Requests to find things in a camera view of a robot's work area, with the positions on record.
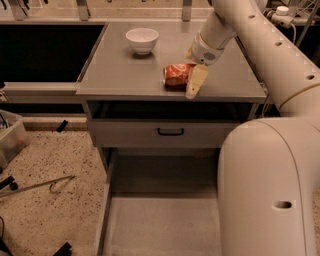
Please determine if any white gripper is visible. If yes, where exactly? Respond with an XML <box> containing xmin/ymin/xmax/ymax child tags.
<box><xmin>185</xmin><ymin>33</ymin><xmax>223</xmax><ymax>99</ymax></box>

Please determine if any crushed orange coke can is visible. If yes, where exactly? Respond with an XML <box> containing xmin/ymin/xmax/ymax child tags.
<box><xmin>163</xmin><ymin>64</ymin><xmax>194</xmax><ymax>89</ymax></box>

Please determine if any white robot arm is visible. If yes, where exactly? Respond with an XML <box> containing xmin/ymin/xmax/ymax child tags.
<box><xmin>189</xmin><ymin>0</ymin><xmax>320</xmax><ymax>256</ymax></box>

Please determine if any grey metal drawer cabinet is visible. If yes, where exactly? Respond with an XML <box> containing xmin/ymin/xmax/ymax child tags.
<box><xmin>77</xmin><ymin>20</ymin><xmax>266</xmax><ymax>169</ymax></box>

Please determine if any open grey pulled-out drawer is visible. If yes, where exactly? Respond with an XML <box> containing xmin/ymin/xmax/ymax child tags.
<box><xmin>93</xmin><ymin>149</ymin><xmax>222</xmax><ymax>256</ymax></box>

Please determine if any white ceramic bowl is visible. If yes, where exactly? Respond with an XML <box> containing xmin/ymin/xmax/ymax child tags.
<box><xmin>126</xmin><ymin>28</ymin><xmax>159</xmax><ymax>55</ymax></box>

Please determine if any white power strip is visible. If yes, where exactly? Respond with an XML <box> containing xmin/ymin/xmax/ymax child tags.
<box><xmin>265</xmin><ymin>6</ymin><xmax>294</xmax><ymax>29</ymax></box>

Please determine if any black block on floor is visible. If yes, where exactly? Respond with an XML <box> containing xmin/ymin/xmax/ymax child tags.
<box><xmin>56</xmin><ymin>120</ymin><xmax>68</xmax><ymax>133</ymax></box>

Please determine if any thin metal rod on floor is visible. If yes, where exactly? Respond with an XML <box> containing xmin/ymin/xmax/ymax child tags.
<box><xmin>0</xmin><ymin>175</ymin><xmax>75</xmax><ymax>199</ymax></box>

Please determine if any clear plastic storage bin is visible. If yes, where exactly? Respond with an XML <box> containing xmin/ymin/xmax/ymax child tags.
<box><xmin>0</xmin><ymin>110</ymin><xmax>30</xmax><ymax>169</ymax></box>

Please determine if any black object bottom floor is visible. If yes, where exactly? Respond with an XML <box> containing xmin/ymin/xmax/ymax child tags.
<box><xmin>53</xmin><ymin>242</ymin><xmax>72</xmax><ymax>256</ymax></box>

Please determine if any grey drawer with black handle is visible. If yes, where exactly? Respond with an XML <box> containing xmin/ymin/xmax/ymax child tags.
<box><xmin>87</xmin><ymin>120</ymin><xmax>238</xmax><ymax>148</ymax></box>

